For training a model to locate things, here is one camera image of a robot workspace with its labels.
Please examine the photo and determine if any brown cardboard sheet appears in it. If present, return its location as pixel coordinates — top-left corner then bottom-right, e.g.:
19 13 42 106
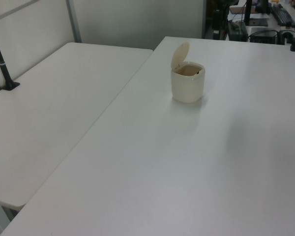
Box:
229 6 257 16

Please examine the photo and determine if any dark green tool case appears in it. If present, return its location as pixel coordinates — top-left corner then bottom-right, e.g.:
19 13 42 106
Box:
227 20 249 41

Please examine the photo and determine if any black keyboard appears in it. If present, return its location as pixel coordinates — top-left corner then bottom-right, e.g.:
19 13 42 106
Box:
270 3 295 28

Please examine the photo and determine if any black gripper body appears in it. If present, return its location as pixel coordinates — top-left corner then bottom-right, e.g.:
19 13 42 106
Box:
212 8 224 31

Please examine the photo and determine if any black camera stand pole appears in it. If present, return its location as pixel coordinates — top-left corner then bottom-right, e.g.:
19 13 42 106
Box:
0 21 21 92

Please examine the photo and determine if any grey metal partition post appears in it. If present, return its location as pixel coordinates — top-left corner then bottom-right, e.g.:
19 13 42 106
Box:
65 0 83 43

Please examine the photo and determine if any black monitor stand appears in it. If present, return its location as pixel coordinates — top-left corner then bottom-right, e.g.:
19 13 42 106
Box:
244 0 269 27

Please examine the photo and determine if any cream plastic trash bin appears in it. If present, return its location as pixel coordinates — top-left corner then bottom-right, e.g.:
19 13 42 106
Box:
171 42 207 104

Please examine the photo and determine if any black computer box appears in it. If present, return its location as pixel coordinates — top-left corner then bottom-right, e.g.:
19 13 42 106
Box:
250 27 279 44

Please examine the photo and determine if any black table clamp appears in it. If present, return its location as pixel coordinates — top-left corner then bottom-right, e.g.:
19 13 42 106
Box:
278 29 295 45

